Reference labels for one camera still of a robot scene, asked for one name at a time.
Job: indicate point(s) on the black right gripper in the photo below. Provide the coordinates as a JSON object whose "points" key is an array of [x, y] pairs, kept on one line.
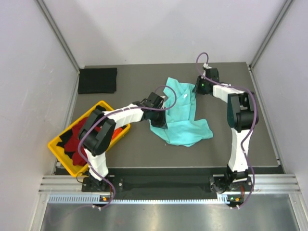
{"points": [[197, 89]]}

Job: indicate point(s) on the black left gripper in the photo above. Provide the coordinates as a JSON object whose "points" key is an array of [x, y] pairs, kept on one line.
{"points": [[161, 123]]}

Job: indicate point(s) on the teal t shirt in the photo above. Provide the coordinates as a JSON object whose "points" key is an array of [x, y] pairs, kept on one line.
{"points": [[182, 127]]}

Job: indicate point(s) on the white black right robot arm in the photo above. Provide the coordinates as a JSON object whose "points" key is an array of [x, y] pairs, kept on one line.
{"points": [[242, 116]]}

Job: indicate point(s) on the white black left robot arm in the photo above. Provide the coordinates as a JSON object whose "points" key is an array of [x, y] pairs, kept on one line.
{"points": [[96, 134]]}

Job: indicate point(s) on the orange t shirt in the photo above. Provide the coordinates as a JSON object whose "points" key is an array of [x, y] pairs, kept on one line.
{"points": [[118, 134]]}

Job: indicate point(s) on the black t shirt in bin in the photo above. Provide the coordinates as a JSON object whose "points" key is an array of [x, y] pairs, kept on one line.
{"points": [[65, 138]]}

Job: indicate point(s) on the folded black t shirt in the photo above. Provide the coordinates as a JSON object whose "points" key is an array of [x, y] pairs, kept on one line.
{"points": [[97, 80]]}

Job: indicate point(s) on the dark red t shirt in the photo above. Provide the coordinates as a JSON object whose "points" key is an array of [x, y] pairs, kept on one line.
{"points": [[77, 144]]}

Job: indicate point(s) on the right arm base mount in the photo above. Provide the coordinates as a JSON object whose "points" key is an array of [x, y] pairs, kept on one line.
{"points": [[220, 184]]}

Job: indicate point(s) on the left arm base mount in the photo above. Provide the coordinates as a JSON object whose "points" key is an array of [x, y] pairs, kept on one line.
{"points": [[98, 185]]}

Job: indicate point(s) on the aluminium frame rail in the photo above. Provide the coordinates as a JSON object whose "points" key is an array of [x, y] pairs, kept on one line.
{"points": [[264, 183]]}

